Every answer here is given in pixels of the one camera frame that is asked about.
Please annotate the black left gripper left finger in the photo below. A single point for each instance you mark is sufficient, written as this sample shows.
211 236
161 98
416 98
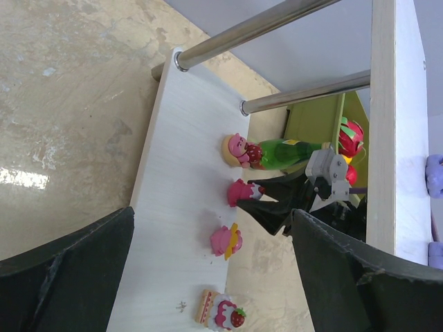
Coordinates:
68 284

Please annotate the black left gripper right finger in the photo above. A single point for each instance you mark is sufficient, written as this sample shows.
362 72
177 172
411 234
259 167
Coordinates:
352 286

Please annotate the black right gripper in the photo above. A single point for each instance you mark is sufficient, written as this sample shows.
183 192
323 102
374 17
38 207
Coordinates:
272 215

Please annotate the red pink bear toy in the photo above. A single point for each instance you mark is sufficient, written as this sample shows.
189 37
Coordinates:
239 190

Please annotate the pink yellow bear toy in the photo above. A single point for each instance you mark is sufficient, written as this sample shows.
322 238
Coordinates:
226 241

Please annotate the pink strawberry donut toy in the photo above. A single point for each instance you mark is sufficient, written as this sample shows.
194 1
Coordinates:
239 152

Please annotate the purple bunny with blue bow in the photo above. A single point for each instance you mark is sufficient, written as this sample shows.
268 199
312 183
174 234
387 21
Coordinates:
435 257

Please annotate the red white strawberry toy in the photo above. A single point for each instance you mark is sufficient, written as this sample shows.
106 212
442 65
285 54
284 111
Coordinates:
217 312

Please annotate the purple bunny with strawberry cake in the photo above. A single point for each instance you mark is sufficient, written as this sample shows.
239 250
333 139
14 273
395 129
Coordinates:
434 176

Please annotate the white two-tier shelf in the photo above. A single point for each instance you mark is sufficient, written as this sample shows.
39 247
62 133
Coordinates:
181 178

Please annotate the green glass bottle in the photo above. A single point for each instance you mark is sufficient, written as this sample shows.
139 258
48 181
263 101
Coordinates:
280 154

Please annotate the red toy apple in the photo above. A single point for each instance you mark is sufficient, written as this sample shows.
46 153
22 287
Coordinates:
351 175

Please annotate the yellow toy lemon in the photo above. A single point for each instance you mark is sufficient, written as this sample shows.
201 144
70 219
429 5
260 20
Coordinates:
348 160

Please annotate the olive green plastic bin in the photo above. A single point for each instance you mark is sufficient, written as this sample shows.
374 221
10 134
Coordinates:
319 121

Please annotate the red toy dragon fruit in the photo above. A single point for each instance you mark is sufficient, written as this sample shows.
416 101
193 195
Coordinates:
350 138

